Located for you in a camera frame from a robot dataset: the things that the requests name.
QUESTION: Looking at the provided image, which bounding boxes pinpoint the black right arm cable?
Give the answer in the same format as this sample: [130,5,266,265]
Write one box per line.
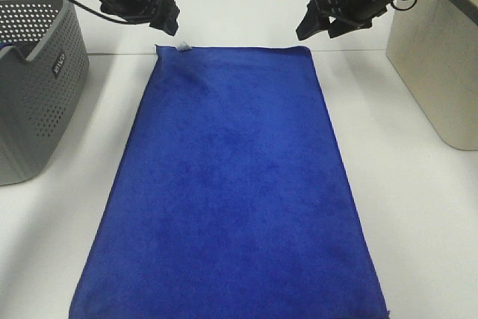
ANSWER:
[390,0,418,12]

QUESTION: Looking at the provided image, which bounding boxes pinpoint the grey perforated plastic basket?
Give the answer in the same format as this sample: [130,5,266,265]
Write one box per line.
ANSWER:
[1,0,89,185]

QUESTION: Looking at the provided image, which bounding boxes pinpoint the beige plastic bin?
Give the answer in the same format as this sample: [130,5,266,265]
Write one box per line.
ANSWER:
[386,0,477,150]

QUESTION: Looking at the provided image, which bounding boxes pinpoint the blue microfibre towel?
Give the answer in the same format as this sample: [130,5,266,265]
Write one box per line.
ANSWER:
[69,46,389,318]

